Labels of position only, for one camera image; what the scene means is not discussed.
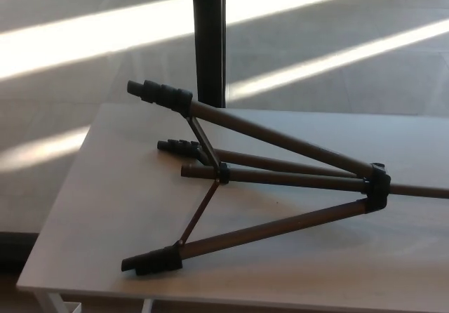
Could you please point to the brown and black camera tripod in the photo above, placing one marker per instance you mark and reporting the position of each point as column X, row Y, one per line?
column 280, row 177

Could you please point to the black vertical post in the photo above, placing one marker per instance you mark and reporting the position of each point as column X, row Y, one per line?
column 209, row 39

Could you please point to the white table frame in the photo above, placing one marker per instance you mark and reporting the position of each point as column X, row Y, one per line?
column 43, row 299

